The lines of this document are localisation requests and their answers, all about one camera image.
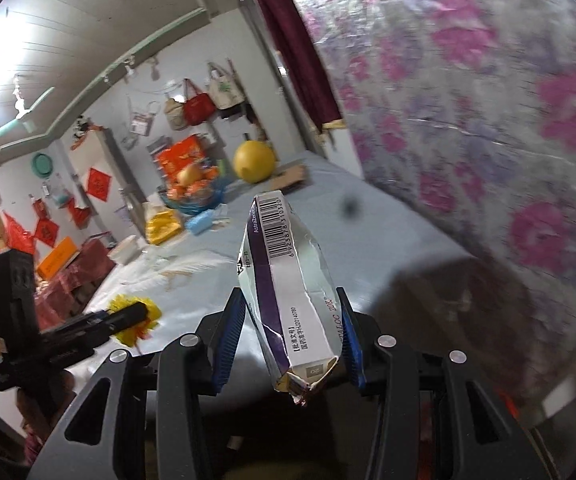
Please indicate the red hanging wall ornament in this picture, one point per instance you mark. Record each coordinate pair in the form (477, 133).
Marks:
(79, 212)

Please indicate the yellow snack bag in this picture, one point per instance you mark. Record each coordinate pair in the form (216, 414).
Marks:
(164, 225)

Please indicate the red yellow apple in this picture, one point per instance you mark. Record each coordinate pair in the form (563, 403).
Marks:
(189, 176)

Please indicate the red diamond paper on fridge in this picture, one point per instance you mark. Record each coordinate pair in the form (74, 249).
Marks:
(99, 185)

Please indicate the red handbag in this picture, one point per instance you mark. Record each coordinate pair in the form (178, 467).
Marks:
(199, 107)

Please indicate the green wall plate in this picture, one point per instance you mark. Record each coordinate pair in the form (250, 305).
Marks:
(42, 165)

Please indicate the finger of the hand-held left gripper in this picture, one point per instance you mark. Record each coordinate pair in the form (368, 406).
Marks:
(118, 319)

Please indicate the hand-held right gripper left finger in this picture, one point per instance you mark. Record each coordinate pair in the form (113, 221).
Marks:
(228, 342)

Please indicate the white purple medicine box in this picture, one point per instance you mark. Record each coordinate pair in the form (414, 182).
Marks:
(288, 285)

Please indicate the brown cardboard piece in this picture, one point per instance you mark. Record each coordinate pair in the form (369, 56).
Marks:
(290, 177)

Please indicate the clear yellow printed plastic wrapper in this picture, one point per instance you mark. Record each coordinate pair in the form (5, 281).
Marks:
(145, 327)

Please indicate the wrapped orange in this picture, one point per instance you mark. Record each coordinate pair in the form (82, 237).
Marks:
(177, 192)
(203, 187)

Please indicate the small red diamond wall paper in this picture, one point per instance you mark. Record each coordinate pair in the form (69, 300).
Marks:
(46, 233)

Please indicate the blue face mask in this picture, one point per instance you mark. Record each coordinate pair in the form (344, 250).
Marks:
(200, 221)

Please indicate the maroon curtain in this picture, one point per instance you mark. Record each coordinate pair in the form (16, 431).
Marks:
(298, 45)

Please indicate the cream tote bag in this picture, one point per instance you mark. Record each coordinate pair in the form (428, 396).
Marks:
(225, 92)

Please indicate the blue glass fruit bowl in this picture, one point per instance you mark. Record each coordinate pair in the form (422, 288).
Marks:
(193, 205)

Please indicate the green ceiling fan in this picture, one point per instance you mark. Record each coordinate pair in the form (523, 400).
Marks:
(20, 115)

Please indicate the orange gift box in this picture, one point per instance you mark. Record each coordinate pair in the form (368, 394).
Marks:
(183, 155)

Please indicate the large red paper wall decoration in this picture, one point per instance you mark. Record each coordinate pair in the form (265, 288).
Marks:
(18, 235)

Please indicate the white refrigerator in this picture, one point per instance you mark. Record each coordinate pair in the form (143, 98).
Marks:
(113, 170)

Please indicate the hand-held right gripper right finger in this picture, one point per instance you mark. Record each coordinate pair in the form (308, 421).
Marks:
(353, 355)

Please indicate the yellow pomelo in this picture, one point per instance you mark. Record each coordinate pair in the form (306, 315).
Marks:
(254, 162)

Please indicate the red plastic table cover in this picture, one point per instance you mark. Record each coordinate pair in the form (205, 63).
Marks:
(78, 280)

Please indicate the purple floral plastic sheet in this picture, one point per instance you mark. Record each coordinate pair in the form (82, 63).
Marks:
(468, 135)

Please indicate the orange sign box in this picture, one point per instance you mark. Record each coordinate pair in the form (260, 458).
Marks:
(57, 259)

